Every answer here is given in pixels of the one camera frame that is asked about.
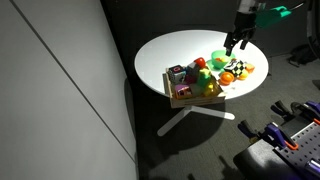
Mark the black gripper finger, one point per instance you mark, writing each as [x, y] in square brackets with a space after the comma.
[230, 45]
[245, 41]

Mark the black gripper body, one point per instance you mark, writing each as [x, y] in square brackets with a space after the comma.
[245, 23]

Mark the grey block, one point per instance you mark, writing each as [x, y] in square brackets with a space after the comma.
[192, 70]

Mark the green bowl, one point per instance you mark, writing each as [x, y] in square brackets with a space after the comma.
[222, 63]

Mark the orange block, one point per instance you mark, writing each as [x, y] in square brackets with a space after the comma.
[249, 68]

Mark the light green block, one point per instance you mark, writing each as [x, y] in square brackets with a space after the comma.
[204, 74]

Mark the dark blue printed block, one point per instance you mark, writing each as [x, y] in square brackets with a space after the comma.
[176, 74]

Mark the purple printed block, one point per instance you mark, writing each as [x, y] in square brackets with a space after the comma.
[182, 91]

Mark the red toy fruit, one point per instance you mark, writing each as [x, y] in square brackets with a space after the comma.
[218, 59]

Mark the checkered soft cube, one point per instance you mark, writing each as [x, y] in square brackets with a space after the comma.
[235, 67]

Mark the yellow toy lemon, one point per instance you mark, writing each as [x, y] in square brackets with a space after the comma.
[243, 75]

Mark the orange toy fruit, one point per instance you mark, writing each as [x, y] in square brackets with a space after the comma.
[227, 78]

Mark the red toy tomato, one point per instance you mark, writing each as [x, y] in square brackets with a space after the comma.
[200, 62]

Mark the black bag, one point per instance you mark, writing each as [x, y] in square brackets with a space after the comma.
[301, 56]

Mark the wooden crate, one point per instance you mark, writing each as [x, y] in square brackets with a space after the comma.
[196, 101]

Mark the white table leg base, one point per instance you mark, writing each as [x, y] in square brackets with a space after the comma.
[200, 111]

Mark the black robot stand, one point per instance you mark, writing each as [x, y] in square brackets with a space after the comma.
[253, 163]

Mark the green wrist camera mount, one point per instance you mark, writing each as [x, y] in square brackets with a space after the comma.
[270, 16]

